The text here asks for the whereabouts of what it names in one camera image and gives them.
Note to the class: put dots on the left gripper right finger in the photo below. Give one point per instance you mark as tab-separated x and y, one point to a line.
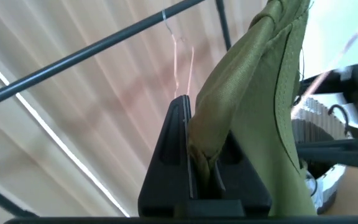
244	183

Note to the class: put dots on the black clothes rack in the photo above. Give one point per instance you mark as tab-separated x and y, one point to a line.
73	57

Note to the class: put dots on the green printed shirt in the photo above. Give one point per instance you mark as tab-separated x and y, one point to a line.
253	77

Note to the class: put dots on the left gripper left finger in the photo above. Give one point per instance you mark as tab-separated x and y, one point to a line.
166	174

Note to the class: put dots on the pink clothes hanger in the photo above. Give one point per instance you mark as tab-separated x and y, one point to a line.
175	62
346	46

